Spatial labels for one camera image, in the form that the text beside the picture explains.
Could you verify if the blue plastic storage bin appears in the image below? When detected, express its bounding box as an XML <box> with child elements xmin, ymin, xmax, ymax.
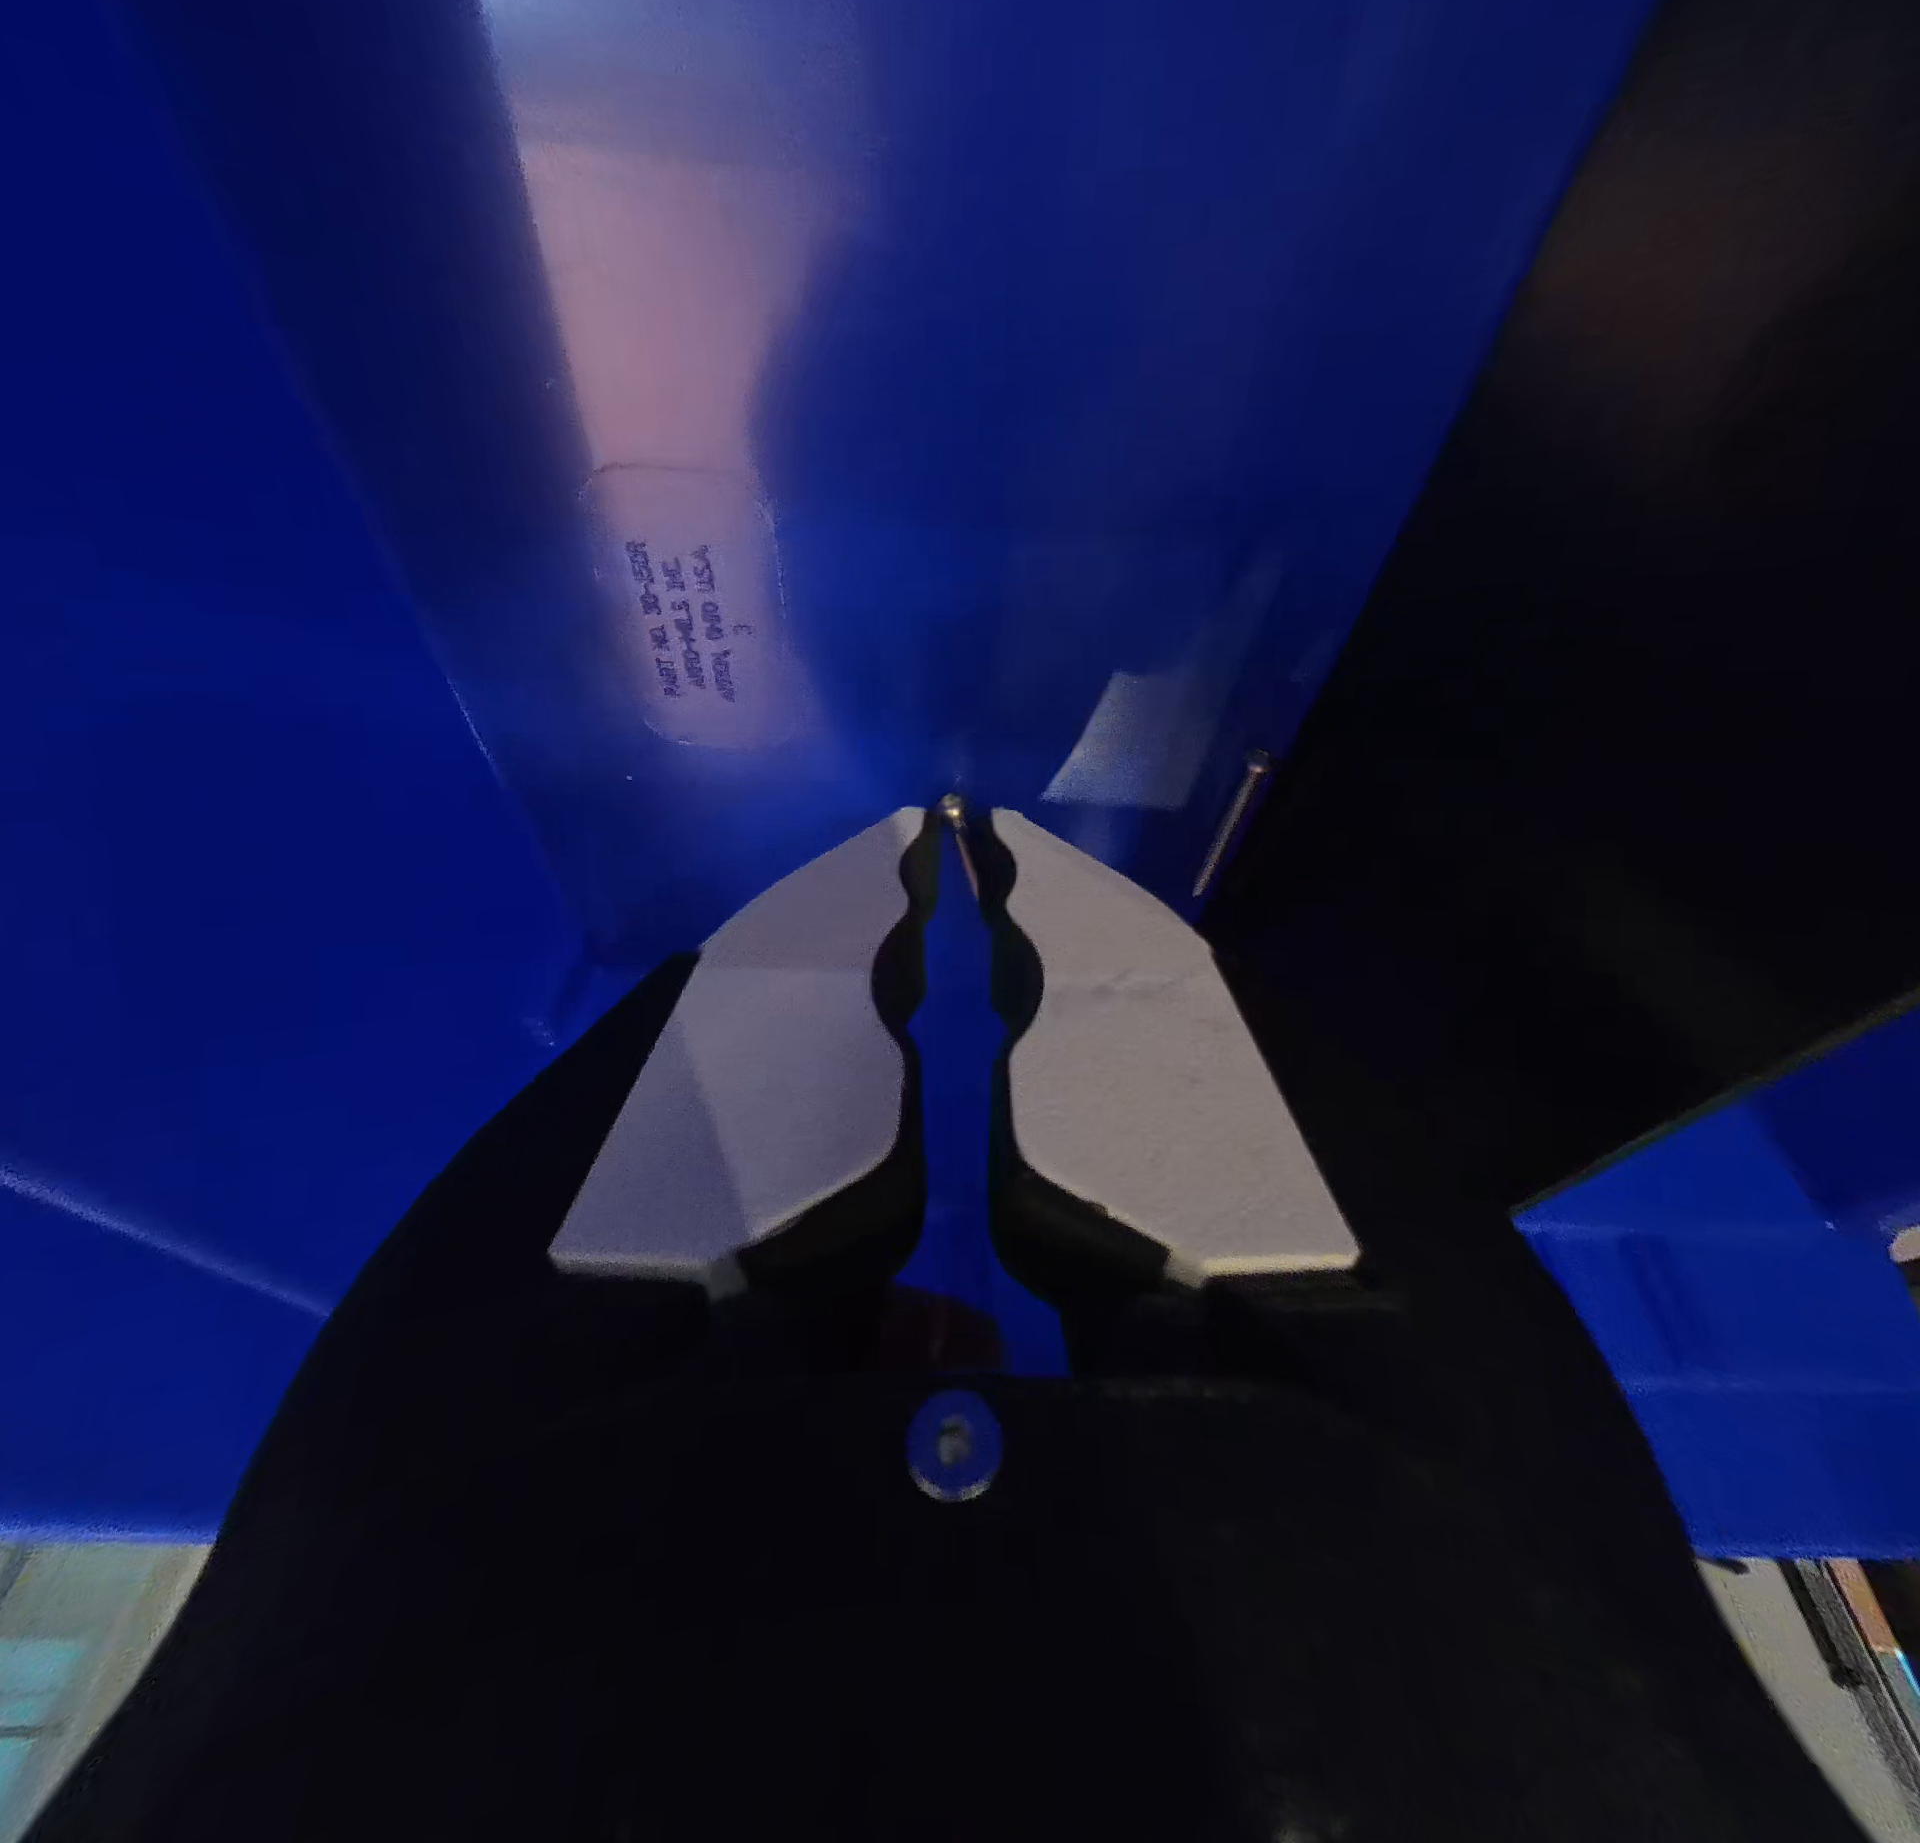
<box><xmin>0</xmin><ymin>0</ymin><xmax>1920</xmax><ymax>1569</ymax></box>

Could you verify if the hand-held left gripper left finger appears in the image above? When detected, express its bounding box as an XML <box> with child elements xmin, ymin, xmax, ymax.
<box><xmin>546</xmin><ymin>807</ymin><xmax>946</xmax><ymax>1305</ymax></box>

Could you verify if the black bin divider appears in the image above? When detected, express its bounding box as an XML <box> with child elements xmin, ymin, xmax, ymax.
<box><xmin>1200</xmin><ymin>0</ymin><xmax>1920</xmax><ymax>1217</ymax></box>

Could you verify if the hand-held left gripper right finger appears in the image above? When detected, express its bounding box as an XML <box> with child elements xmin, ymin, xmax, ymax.
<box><xmin>978</xmin><ymin>807</ymin><xmax>1364</xmax><ymax>1292</ymax></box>

